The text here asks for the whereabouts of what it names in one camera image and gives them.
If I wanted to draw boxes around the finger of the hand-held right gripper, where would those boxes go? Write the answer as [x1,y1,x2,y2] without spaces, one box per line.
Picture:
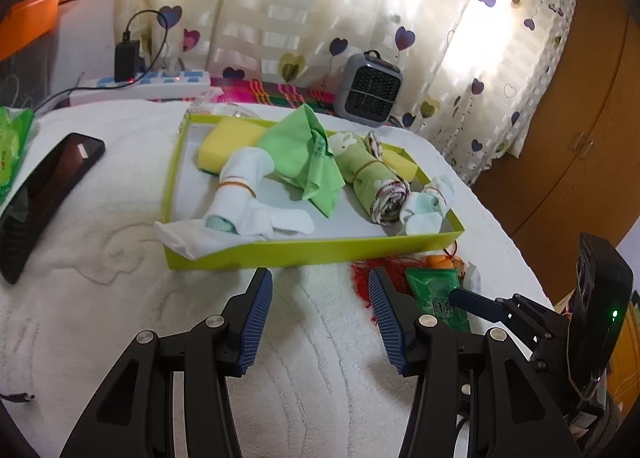
[520,338,571,381]
[449,288,571,344]

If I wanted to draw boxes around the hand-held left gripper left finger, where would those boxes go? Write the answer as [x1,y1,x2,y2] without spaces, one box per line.
[60,268,274,458]

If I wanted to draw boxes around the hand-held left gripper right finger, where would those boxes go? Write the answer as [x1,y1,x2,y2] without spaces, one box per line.
[369,268,581,458]

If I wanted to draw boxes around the green foil packet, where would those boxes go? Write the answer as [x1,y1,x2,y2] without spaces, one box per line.
[404,268,473,331]

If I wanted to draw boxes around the red tassel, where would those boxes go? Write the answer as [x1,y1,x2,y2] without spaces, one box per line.
[350,258,416,326]

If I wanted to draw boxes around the lime green cardboard box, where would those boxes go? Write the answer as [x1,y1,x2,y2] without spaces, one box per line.
[161,112,465,271]

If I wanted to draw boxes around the small pale blue sock bundle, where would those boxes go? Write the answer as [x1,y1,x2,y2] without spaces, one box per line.
[400,175,457,236]

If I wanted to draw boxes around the white sock bundle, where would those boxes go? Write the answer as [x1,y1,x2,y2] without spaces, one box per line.
[154,147,316,259]

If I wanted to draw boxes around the green towel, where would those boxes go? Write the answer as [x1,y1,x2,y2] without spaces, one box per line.
[327,132,410,225]

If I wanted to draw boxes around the green cloth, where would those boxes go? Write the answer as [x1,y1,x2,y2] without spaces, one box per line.
[258,105,347,217]

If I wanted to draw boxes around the yellow sponge with green scourer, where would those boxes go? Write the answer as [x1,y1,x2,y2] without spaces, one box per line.
[197,119,273,175]

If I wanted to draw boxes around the wooden wardrobe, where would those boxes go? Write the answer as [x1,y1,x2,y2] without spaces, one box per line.
[472,0,640,289]

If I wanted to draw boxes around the clear plastic wrapper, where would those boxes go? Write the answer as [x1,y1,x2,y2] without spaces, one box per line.
[187,90,261,121]

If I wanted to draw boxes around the small grey fan heater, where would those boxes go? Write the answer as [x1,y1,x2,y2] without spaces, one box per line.
[334,50,404,127]

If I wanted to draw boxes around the plaid cloth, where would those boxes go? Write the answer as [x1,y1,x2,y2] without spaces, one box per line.
[210,78,342,113]

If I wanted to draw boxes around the black smartphone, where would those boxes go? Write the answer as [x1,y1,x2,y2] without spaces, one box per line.
[0,133,107,285]

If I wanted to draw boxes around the white and blue power strip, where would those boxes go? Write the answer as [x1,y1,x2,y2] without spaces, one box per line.
[70,68,212,106]

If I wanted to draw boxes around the black charger adapter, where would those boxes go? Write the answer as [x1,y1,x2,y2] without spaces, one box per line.
[114,40,142,82]

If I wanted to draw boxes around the green tissue packet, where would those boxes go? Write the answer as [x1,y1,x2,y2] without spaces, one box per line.
[0,106,37,203]

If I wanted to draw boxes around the cream heart print curtain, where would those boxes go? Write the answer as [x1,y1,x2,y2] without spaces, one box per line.
[112,0,581,183]

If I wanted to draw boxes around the black patterned box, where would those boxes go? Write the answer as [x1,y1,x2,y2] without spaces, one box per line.
[0,32,63,108]

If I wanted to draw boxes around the orange tray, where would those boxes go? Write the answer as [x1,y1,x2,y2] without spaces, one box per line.
[0,0,61,61]

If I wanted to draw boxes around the black charger cable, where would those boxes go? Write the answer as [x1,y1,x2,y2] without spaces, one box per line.
[0,10,171,405]

